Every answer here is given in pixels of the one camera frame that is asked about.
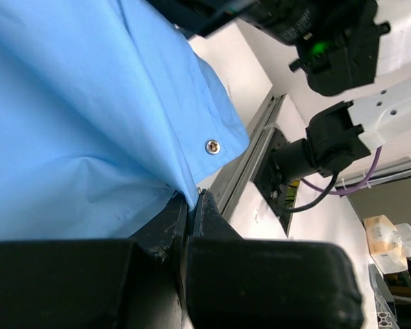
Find aluminium rail frame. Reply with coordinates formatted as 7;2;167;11
209;95;287;221

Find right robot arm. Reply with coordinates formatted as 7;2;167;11
153;1;411;216

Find light blue zip jacket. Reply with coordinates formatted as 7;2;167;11
0;1;249;241

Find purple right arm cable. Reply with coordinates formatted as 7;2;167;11
299;145;384;197

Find tissue pack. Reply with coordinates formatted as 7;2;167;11
364;215;408;274

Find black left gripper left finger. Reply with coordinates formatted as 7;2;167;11
0;196;187;328

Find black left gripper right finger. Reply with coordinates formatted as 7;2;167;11
185;191;363;328

